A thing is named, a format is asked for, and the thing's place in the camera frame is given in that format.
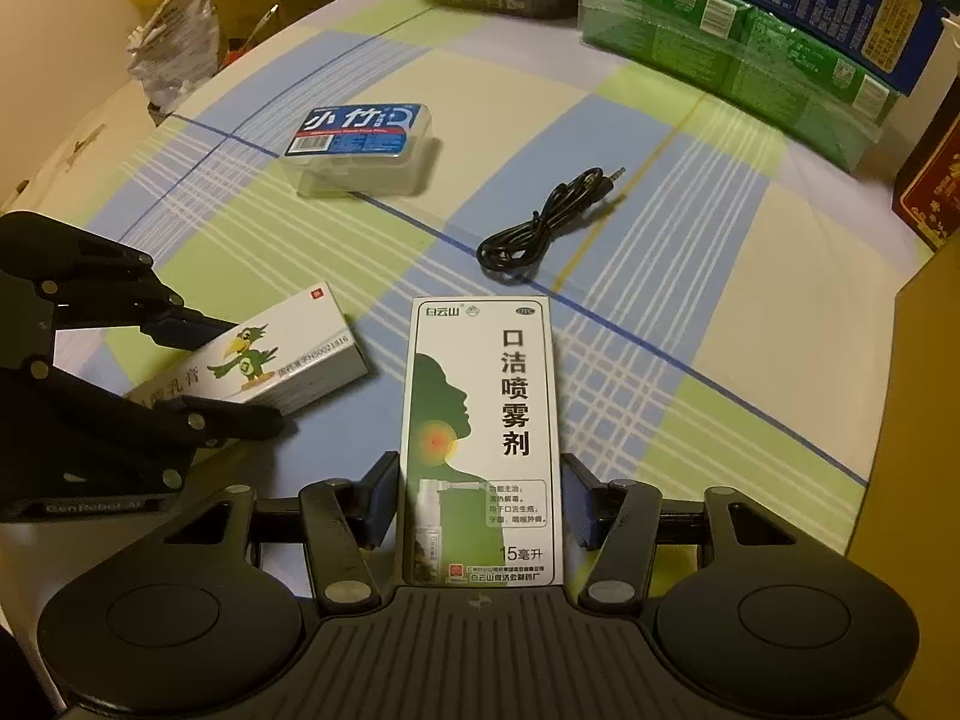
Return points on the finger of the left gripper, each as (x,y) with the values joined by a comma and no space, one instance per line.
(95,282)
(180,419)

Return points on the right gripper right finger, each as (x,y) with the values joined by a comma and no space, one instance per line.
(619,523)

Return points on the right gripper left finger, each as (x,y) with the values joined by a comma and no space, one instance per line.
(342,521)

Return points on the white green spray box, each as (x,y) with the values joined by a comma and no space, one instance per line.
(480,458)

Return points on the white parrot ointment box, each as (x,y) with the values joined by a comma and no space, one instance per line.
(286,357)

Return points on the clear blue label floss box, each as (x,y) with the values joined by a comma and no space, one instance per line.
(382,149)

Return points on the crumpled silver bag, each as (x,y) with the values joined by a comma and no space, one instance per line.
(175,52)

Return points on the checked tablecloth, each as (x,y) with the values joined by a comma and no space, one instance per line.
(722,297)

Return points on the open brown cardboard box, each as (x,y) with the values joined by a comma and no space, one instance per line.
(907,530)

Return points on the dark red gift bag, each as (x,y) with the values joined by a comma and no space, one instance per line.
(925,193)

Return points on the green wrapped drink pack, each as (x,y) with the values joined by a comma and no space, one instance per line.
(754,61)

